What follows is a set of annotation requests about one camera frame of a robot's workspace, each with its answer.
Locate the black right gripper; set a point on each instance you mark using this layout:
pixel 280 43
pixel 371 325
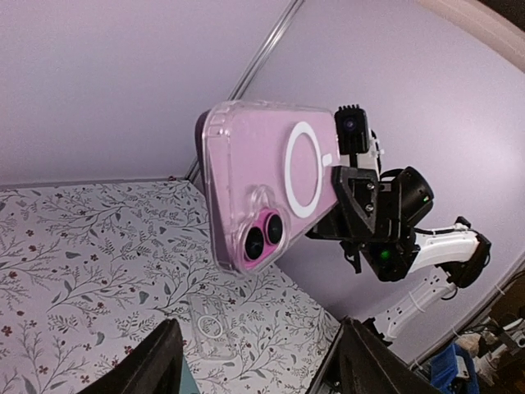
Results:
pixel 374 218

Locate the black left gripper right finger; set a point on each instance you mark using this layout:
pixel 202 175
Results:
pixel 366 365

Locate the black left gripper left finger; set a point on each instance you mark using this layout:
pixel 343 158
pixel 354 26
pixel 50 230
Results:
pixel 153 366

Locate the clear phone case with ring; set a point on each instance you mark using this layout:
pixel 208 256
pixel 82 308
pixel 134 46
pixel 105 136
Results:
pixel 212 334

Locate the purple phone with ring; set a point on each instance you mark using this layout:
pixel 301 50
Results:
pixel 266 170

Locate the blue phone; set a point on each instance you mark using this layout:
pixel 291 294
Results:
pixel 187 382

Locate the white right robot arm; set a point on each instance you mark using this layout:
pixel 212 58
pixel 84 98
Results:
pixel 454 256

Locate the blue storage bin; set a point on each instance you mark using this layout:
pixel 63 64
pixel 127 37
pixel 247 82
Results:
pixel 453 371

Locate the floral patterned table mat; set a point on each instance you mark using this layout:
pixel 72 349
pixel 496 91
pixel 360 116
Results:
pixel 87 272

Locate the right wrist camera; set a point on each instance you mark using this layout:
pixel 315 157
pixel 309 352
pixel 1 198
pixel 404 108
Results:
pixel 359 146

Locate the aluminium frame post back right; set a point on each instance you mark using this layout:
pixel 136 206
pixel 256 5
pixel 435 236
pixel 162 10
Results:
pixel 265 49

